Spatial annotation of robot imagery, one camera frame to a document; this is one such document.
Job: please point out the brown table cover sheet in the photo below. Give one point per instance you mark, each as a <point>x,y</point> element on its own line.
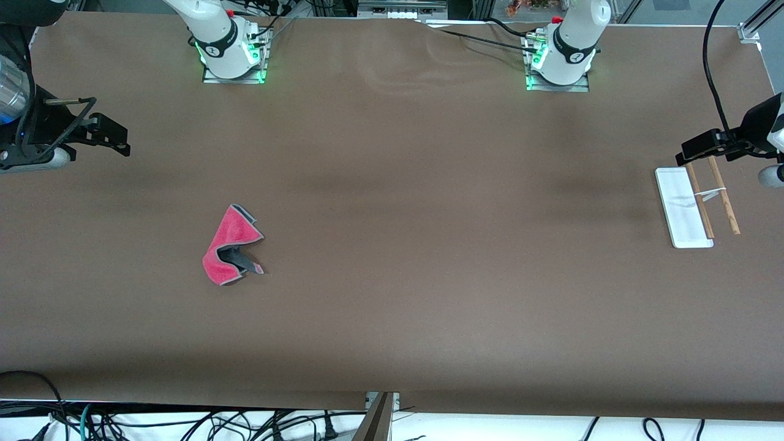
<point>392,245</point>

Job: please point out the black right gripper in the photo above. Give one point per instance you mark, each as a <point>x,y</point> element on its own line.
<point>46,125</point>

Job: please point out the pink towel with grey edge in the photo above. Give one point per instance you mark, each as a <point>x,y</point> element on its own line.
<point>226,239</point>

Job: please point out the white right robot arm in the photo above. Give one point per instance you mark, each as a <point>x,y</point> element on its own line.
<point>214,37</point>

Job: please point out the white rack with wooden bars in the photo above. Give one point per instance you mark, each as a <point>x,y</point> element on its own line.
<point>683,208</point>

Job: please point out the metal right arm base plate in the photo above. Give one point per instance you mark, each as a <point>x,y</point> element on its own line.
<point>236,80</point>

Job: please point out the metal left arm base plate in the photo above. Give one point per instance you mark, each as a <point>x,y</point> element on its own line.
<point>572,88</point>

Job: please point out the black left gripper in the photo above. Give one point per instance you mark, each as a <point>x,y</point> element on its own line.
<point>754,125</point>

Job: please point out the grey device with white connectors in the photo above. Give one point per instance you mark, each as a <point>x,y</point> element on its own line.
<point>401,7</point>

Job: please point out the aluminium frame profile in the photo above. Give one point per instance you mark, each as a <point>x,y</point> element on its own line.
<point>762,18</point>

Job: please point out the orange object behind table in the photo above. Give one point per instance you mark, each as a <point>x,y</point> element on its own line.
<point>520,7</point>

